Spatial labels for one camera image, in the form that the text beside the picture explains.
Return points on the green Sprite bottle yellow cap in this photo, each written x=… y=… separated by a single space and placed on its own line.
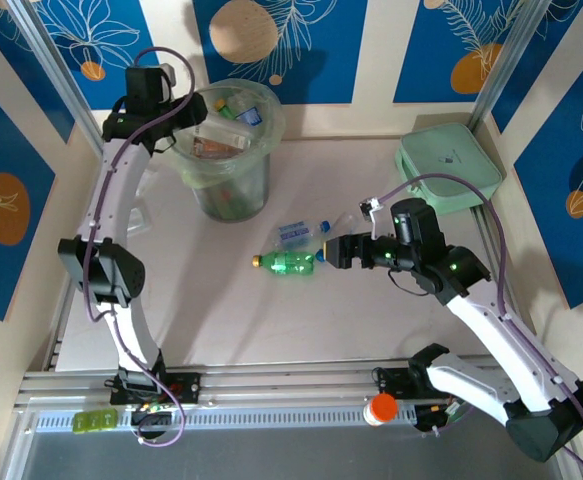
x=223 y=109
x=291 y=264

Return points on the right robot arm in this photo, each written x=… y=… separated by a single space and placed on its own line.
x=491 y=340

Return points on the brown label bottle beige cap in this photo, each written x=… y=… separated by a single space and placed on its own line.
x=211 y=147

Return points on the soda water bottle blue cap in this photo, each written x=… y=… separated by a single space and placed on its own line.
x=296 y=232

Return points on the aluminium frame post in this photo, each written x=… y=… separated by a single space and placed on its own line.
x=56 y=70
x=506 y=60

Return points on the green plastic bin liner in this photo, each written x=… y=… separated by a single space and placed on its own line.
x=276 y=131

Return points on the grey mesh waste bin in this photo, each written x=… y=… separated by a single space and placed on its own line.
x=236 y=195

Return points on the clear plastic clamshell box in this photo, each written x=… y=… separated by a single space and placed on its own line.
x=140 y=222

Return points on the clear bottle wave label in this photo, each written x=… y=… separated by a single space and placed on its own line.
x=347 y=220

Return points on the mint green zip case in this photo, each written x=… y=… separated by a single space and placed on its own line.
x=446 y=160

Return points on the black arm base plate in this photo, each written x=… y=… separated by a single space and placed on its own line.
x=186 y=387
x=391 y=382

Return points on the aluminium mounting rail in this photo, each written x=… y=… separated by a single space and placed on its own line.
x=296 y=380

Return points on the clear square bottle white cap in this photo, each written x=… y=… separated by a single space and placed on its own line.
x=226 y=131

